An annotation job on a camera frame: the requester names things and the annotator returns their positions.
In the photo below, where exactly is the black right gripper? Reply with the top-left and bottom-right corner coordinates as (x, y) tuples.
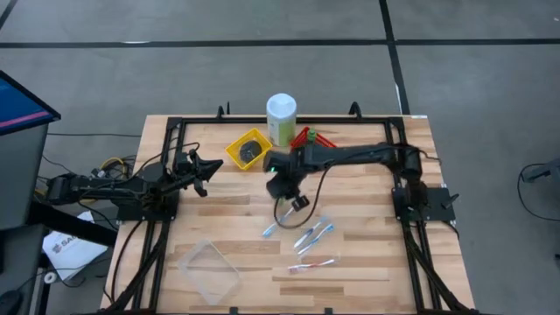
(266, 171), (311, 212)

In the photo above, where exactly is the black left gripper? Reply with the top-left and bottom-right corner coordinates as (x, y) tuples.
(174, 149), (225, 199)

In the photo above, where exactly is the cyan white toothbrush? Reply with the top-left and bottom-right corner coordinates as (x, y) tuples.
(296, 222), (336, 256)

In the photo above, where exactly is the black item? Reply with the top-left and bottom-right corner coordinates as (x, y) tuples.
(239, 139), (263, 165)

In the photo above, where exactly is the dark blue toothbrush in wrapper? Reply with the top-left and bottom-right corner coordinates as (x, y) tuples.
(292, 214), (328, 249)

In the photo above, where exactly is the yellow plastic basket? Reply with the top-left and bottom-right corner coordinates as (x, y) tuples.
(224, 127), (274, 172)

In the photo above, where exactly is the red white toothbrush in wrapper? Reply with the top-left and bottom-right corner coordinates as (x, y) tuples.
(286, 256), (341, 276)

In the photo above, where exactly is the green wipes canister white lid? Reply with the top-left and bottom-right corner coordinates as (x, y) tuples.
(265, 92), (298, 148)

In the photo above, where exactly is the clear plastic container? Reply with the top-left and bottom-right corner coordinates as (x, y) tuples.
(176, 238), (243, 306)

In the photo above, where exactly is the white printed paper sheet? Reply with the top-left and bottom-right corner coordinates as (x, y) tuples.
(42, 210), (109, 282)

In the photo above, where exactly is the computer monitor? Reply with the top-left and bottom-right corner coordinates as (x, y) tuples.
(0, 69), (61, 231)

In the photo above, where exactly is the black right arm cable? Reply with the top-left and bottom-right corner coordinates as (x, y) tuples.
(273, 164), (333, 230)

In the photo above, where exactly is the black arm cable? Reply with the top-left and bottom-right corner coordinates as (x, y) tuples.
(273, 164), (333, 230)
(130, 142), (201, 176)

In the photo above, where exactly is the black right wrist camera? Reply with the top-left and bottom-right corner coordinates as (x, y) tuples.
(262, 150), (292, 175)

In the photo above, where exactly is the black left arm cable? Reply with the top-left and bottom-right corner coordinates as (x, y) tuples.
(130, 142), (201, 176)

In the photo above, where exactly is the red triangular frame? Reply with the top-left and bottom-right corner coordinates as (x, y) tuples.
(288, 125), (338, 152)

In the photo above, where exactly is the yellow cable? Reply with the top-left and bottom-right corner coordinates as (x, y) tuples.
(99, 156), (128, 176)

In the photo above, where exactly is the black metal table frame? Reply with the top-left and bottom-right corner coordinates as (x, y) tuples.
(104, 101), (478, 315)

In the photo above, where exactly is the black floor cable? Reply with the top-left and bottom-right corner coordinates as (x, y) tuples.
(517, 162), (560, 222)

